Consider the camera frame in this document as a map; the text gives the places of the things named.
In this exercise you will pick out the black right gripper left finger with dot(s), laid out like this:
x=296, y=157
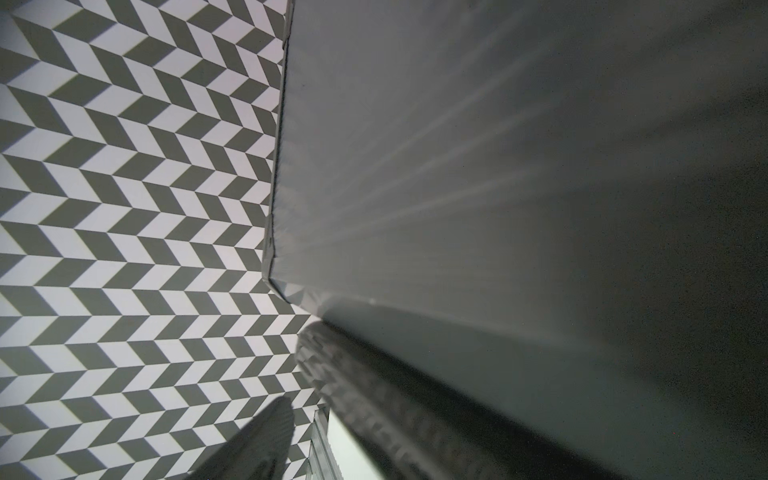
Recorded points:
x=258, y=451

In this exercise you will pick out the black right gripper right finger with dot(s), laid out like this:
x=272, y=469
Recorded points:
x=413, y=427

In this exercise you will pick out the large black poker case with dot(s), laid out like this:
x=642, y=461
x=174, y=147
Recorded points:
x=556, y=208

